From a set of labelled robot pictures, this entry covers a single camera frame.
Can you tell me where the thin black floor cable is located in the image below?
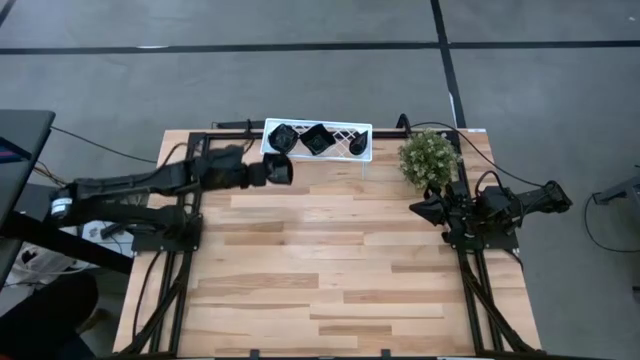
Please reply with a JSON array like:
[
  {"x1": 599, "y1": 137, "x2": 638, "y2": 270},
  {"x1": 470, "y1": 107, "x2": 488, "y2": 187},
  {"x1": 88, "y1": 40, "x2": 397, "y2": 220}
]
[{"x1": 49, "y1": 126, "x2": 158, "y2": 165}]

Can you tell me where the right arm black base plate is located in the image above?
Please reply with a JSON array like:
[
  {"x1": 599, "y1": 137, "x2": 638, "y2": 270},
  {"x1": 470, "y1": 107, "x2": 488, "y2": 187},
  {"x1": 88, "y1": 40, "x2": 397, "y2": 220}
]
[{"x1": 446, "y1": 227, "x2": 520, "y2": 252}]

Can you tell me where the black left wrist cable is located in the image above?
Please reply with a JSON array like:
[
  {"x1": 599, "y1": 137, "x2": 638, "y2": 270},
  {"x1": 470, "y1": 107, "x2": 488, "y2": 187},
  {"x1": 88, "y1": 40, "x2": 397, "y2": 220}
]
[{"x1": 158, "y1": 142, "x2": 201, "y2": 169}]

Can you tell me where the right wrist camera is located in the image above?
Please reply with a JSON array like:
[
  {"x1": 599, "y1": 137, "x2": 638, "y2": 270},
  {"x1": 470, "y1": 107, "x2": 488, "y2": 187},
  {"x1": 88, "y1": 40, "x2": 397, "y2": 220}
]
[{"x1": 444, "y1": 179, "x2": 469, "y2": 201}]

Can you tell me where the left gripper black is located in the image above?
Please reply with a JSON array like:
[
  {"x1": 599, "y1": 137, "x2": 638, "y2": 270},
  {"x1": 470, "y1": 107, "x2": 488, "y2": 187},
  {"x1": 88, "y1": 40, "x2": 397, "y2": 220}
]
[{"x1": 198, "y1": 144, "x2": 269, "y2": 192}]

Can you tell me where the green potted plant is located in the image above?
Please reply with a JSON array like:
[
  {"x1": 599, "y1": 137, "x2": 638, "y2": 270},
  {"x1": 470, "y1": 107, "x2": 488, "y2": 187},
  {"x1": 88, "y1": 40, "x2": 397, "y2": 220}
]
[{"x1": 397, "y1": 128, "x2": 463, "y2": 191}]

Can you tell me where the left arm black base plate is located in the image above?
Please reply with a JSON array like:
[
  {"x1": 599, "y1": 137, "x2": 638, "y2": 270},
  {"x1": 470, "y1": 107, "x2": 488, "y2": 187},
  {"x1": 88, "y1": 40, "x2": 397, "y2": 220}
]
[{"x1": 131, "y1": 214, "x2": 205, "y2": 254}]

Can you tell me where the curved black floor cable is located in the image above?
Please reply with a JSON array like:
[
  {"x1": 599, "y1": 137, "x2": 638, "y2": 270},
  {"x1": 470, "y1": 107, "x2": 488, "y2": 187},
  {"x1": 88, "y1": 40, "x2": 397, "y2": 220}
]
[{"x1": 583, "y1": 192, "x2": 640, "y2": 254}]

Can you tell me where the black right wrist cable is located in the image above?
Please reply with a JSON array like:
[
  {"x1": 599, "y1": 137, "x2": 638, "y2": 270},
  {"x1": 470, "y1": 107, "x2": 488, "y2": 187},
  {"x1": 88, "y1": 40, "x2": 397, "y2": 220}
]
[{"x1": 473, "y1": 169, "x2": 506, "y2": 197}]

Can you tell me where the long black table cable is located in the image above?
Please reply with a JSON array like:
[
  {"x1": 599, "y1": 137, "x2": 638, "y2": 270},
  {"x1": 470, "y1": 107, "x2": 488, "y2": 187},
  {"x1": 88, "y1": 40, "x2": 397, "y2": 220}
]
[{"x1": 397, "y1": 113, "x2": 544, "y2": 189}]

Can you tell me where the white power strip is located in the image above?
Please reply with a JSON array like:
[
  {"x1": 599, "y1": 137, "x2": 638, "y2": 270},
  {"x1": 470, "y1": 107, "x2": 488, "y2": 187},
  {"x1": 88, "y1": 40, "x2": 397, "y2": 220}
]
[{"x1": 79, "y1": 221, "x2": 135, "y2": 255}]

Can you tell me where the person's leg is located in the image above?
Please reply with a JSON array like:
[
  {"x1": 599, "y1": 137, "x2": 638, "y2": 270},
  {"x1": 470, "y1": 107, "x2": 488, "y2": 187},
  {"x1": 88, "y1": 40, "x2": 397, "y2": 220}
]
[{"x1": 0, "y1": 272, "x2": 100, "y2": 360}]

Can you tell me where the black square mini plate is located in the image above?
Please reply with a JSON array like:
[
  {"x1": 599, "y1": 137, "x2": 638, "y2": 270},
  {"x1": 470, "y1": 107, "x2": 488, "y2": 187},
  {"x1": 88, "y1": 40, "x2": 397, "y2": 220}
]
[{"x1": 298, "y1": 122, "x2": 337, "y2": 157}]

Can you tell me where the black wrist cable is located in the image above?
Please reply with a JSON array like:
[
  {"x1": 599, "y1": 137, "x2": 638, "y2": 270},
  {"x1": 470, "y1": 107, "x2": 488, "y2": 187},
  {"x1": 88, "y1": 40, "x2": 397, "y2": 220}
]
[
  {"x1": 158, "y1": 142, "x2": 201, "y2": 169},
  {"x1": 473, "y1": 169, "x2": 506, "y2": 197}
]

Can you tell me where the black desk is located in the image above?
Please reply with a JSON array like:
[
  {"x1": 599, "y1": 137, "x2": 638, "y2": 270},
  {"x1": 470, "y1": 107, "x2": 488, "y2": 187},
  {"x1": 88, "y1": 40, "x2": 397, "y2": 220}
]
[{"x1": 0, "y1": 109, "x2": 135, "y2": 291}]

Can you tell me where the white lattice rack shelf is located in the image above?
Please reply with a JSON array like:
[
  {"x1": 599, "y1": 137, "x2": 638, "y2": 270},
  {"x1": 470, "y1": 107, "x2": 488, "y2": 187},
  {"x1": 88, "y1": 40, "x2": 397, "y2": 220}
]
[{"x1": 260, "y1": 117, "x2": 374, "y2": 180}]

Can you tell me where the white bag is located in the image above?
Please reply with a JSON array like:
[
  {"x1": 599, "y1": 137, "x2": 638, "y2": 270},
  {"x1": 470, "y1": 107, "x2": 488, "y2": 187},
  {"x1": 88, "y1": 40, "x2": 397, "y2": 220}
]
[{"x1": 7, "y1": 242, "x2": 94, "y2": 289}]

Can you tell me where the brown blurry object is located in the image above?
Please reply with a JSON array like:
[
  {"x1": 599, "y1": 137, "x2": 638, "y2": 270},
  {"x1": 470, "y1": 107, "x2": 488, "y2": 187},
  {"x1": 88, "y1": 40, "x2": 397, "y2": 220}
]
[{"x1": 74, "y1": 307, "x2": 109, "y2": 335}]

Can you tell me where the grey chair base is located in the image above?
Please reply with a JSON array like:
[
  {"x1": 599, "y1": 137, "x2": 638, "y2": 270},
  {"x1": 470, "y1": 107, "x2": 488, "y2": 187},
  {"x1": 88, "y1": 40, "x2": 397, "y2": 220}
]
[{"x1": 592, "y1": 172, "x2": 640, "y2": 207}]

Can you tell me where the black bar behind table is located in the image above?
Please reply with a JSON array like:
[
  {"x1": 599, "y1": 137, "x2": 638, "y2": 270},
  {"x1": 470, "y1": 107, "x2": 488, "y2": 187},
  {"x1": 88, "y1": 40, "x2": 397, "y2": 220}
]
[{"x1": 212, "y1": 118, "x2": 266, "y2": 131}]

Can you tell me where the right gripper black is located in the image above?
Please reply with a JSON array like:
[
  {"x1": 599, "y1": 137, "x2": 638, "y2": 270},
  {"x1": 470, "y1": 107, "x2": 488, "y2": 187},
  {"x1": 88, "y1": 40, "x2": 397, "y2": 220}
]
[{"x1": 408, "y1": 191, "x2": 482, "y2": 239}]

